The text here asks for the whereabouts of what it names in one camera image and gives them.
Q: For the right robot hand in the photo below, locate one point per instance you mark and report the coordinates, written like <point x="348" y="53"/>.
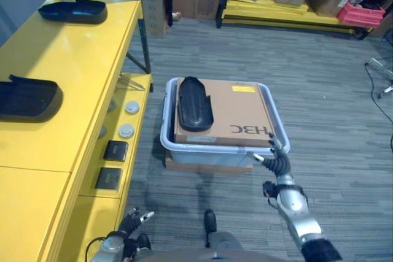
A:
<point x="280" y="161"/>

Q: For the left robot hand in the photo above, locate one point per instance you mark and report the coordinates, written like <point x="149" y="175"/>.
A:
<point x="132" y="220"/>

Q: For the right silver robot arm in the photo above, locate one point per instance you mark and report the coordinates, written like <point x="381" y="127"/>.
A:
<point x="299" y="216"/>

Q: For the grey plastic box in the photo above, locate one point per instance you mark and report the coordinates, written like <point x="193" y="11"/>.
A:
<point x="224" y="148"/>

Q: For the brown H3C cardboard box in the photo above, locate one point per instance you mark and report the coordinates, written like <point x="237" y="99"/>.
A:
<point x="233" y="111"/>

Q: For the flat cardboard under box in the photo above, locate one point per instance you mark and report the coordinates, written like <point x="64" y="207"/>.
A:
<point x="208" y="169"/>

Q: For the yellow metal shelf unit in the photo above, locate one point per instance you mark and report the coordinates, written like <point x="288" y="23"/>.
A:
<point x="58" y="114"/>

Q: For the yellow shelf rack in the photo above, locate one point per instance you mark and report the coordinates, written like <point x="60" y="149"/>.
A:
<point x="307" y="13"/>

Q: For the printed cardboard box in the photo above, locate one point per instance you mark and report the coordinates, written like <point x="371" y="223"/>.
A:
<point x="156" y="15"/>

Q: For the black square device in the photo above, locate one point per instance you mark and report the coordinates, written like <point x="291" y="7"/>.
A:
<point x="108" y="178"/>
<point x="116" y="150"/>

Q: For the robot dark foot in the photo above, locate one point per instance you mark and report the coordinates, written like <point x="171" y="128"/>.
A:
<point x="210" y="222"/>

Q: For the round grey disc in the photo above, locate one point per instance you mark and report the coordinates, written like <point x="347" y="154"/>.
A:
<point x="132" y="107"/>
<point x="126" y="130"/>

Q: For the black sole-shaped part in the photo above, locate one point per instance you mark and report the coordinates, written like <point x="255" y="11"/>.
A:
<point x="26" y="98"/>
<point x="194" y="104"/>
<point x="73" y="10"/>

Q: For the metal stand legs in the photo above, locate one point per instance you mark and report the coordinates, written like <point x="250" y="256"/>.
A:
<point x="383" y="78"/>

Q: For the red plastic crate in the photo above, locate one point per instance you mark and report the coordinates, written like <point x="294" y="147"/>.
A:
<point x="360" y="14"/>

